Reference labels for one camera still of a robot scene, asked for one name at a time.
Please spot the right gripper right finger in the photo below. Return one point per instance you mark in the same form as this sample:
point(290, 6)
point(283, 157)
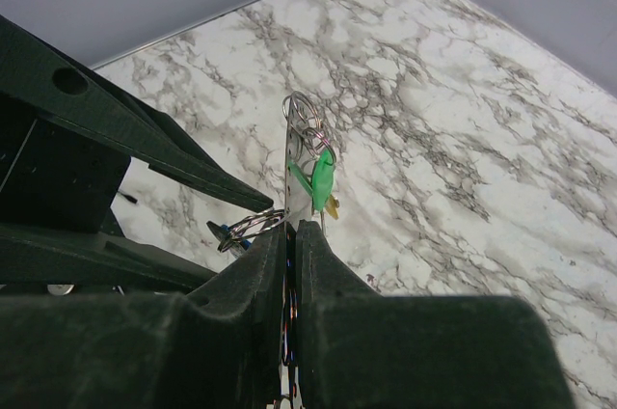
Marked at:
point(360, 349)

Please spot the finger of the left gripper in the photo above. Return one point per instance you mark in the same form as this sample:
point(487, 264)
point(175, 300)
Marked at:
point(74, 97)
point(37, 255)

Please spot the key with blue tag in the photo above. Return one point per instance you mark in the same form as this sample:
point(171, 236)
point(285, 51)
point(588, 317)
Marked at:
point(226, 243)

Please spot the key with yellow tag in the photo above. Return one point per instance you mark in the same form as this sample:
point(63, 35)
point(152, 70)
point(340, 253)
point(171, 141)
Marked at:
point(332, 206)

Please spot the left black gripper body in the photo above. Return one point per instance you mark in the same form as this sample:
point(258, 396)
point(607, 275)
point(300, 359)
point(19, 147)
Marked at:
point(52, 177)

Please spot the key with green tag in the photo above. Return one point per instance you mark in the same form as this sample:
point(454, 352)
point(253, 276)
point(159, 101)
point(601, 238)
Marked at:
point(319, 185)

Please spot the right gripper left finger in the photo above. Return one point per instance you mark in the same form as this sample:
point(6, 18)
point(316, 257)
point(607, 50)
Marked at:
point(217, 346)

